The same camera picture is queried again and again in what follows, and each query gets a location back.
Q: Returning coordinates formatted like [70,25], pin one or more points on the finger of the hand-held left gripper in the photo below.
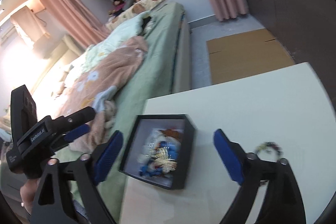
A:
[78,132]
[76,117]

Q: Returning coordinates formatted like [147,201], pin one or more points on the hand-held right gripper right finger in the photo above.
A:
[229,158]

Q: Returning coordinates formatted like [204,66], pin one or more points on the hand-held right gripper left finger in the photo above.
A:
[107,158]

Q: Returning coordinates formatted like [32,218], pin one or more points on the black gift box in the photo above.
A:
[185,161]

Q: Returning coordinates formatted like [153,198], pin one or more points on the white jade bangle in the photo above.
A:
[155,138]

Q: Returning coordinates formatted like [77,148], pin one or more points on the blue gold jewellery pile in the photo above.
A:
[172,147]

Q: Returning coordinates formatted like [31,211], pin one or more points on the person's left hand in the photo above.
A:
[27,192]

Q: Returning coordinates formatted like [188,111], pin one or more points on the pink floral fleece blanket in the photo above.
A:
[105,74]

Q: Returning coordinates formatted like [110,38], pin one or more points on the beige headboard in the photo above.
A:
[72,45]

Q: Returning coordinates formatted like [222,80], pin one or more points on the bed with green sheet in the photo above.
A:
[157,61]

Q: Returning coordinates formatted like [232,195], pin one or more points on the light green quilt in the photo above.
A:
[123,29]

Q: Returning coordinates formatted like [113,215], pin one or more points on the flattened cardboard sheet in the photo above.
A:
[246,56]

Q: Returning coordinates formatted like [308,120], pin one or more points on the hanging pink cloth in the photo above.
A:
[29,24]

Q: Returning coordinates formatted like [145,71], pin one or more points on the pink plush toy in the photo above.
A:
[119,6]

